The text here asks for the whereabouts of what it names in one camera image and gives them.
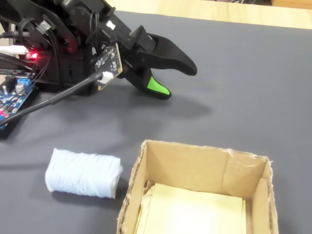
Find thick black cable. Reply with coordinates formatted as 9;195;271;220
0;72;103;128

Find open cardboard box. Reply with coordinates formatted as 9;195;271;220
116;139;279;234

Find small black camera circuit board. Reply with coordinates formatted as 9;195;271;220
91;42;125;92

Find white yarn block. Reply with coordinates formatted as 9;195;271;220
44;147;123;200

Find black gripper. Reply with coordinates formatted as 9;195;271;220
100;10;198;101

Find thin black wire bundle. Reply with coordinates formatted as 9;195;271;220
18;18;58;86

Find yellow paper sheet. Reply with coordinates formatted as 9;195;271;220
135;182;247;234

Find blue controller circuit board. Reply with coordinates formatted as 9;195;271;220
0;75;37;130

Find white usb plug cable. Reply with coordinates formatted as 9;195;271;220
0;45;29;56

